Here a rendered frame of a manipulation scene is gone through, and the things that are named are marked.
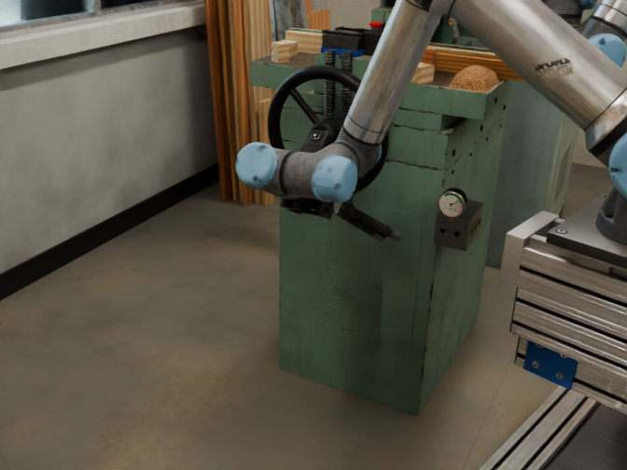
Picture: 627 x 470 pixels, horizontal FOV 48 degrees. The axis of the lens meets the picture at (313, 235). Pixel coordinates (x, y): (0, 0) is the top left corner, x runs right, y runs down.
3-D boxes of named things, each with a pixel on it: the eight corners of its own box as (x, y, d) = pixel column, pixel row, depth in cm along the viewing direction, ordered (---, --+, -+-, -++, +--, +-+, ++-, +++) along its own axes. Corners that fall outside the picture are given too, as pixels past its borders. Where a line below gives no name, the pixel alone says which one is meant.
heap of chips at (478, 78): (445, 87, 153) (447, 70, 152) (464, 75, 165) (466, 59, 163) (485, 92, 150) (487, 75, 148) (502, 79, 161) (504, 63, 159)
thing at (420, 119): (285, 106, 174) (285, 90, 172) (324, 89, 190) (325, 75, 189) (440, 131, 157) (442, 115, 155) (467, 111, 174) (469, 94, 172)
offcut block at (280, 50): (278, 63, 172) (278, 44, 170) (271, 61, 175) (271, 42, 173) (289, 62, 174) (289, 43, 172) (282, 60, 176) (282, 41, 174)
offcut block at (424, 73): (420, 84, 155) (422, 67, 154) (406, 80, 158) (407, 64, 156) (433, 81, 158) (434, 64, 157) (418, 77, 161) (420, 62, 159)
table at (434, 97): (227, 92, 169) (227, 67, 166) (290, 70, 193) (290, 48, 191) (473, 132, 144) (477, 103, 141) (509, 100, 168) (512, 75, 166)
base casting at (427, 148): (277, 140, 178) (277, 104, 175) (369, 93, 225) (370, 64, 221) (446, 172, 160) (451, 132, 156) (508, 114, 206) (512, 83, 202)
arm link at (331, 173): (368, 145, 118) (311, 139, 123) (337, 164, 109) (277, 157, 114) (368, 189, 121) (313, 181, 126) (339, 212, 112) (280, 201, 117)
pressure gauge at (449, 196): (435, 222, 159) (438, 188, 155) (440, 216, 162) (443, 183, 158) (462, 228, 156) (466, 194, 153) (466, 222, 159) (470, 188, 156)
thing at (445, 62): (325, 57, 181) (325, 41, 179) (328, 55, 182) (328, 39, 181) (536, 83, 158) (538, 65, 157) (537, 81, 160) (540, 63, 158)
